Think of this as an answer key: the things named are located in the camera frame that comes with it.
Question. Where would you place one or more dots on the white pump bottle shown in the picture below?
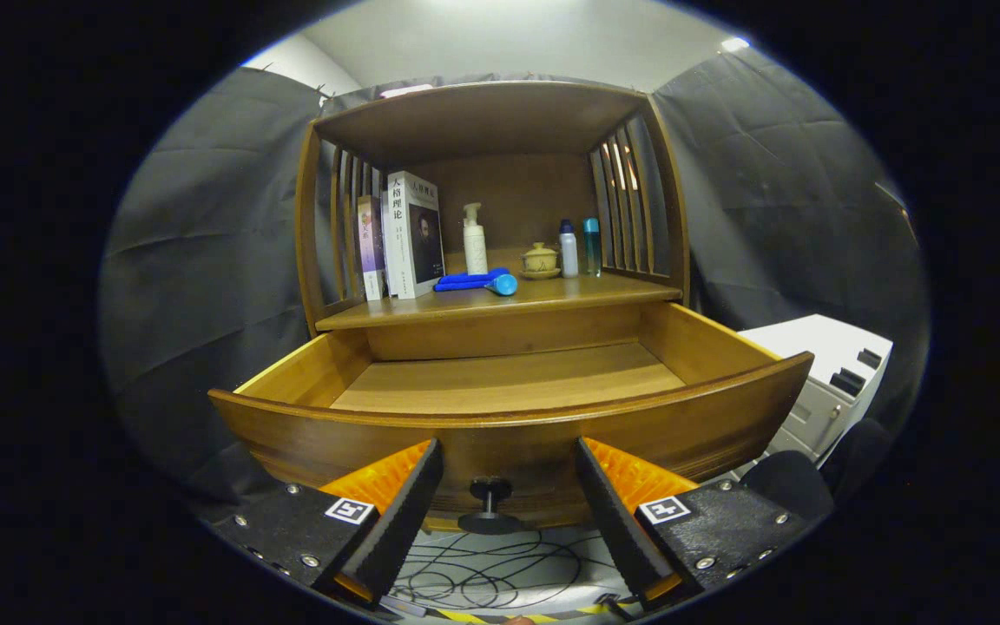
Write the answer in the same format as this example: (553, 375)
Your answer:
(475, 252)

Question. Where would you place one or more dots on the white drawer unit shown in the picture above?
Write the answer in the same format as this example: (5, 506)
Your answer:
(821, 347)

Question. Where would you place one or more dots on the white book with portrait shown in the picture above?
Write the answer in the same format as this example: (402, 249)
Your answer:
(413, 234)

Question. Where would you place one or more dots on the brown wooden drawer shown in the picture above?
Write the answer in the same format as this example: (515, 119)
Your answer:
(509, 382)

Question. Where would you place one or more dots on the yellow black floor tape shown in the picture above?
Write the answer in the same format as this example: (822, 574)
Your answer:
(465, 617)

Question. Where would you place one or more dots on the blue folded cloth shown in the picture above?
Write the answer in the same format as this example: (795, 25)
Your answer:
(461, 280)

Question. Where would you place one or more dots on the brown wooden cabinet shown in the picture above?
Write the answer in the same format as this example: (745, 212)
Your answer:
(483, 113)

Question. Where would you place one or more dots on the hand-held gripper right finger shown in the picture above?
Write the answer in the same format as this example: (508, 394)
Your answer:
(617, 521)

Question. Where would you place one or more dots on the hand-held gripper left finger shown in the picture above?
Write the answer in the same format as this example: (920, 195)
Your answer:
(400, 521)

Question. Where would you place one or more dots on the small ceiling light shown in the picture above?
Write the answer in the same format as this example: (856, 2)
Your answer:
(734, 43)

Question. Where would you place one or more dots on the teal slim bottle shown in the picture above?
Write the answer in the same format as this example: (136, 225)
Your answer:
(592, 247)

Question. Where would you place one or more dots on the long ceiling light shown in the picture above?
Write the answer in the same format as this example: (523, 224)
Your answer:
(404, 89)

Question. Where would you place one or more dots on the purple book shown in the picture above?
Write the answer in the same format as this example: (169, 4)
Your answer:
(371, 247)

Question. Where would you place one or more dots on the wooden countertop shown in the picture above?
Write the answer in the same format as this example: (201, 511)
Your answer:
(569, 291)

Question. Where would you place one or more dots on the beige lidded tea bowl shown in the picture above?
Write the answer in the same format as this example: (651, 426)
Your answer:
(540, 259)

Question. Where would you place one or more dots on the white bottle blue cap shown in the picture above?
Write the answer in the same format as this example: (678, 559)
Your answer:
(569, 256)

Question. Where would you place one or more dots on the white blue cosmetic tube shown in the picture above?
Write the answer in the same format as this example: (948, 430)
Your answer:
(504, 284)

